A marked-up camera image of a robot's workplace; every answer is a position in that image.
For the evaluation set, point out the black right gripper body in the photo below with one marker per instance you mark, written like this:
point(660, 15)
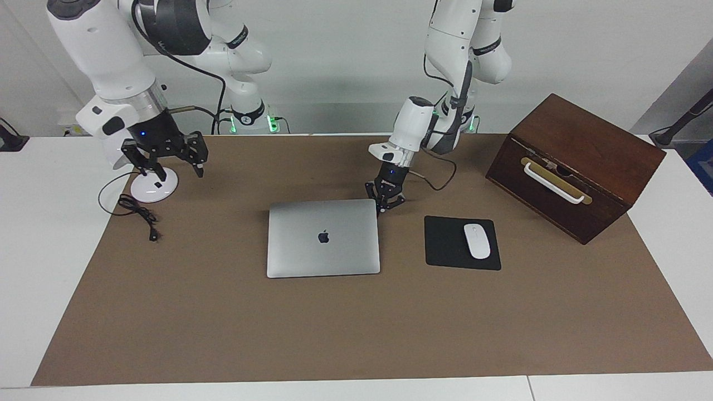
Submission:
point(156, 136)

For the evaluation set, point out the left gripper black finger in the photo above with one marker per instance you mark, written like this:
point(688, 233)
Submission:
point(379, 201)
point(395, 201)

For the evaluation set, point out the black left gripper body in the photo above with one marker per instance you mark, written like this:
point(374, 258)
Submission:
point(391, 178)

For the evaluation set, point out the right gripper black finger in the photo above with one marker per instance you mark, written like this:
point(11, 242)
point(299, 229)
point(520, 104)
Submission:
point(198, 150)
point(136, 153)

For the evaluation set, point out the grey aluminium laptop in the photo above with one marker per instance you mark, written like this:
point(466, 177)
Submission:
point(323, 256)

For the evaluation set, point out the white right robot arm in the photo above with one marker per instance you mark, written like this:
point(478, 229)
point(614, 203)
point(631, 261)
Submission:
point(100, 50)

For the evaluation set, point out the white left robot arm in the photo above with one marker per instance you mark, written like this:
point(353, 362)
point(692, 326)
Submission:
point(415, 120)

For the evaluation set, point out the white desk lamp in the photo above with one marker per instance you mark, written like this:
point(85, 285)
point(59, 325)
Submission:
point(159, 192)

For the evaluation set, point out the black mouse pad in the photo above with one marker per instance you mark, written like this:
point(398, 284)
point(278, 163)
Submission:
point(445, 245)

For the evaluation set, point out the white power strip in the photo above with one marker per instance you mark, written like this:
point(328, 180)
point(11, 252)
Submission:
point(68, 132)

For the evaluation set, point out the white computer mouse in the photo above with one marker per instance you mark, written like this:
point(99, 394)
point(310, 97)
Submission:
point(477, 242)

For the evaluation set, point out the black stand base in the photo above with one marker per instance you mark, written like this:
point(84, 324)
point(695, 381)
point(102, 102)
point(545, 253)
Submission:
point(11, 142)

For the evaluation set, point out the brown table mat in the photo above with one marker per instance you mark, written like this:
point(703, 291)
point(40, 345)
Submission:
point(356, 334)

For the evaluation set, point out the dark brown wooden box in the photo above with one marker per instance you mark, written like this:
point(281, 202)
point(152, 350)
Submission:
point(585, 145)

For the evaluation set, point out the black tripod stand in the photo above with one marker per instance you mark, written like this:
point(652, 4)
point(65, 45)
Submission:
point(663, 136)

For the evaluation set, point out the blue crate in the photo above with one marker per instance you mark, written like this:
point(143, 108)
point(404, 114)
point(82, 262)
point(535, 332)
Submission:
point(704, 164)

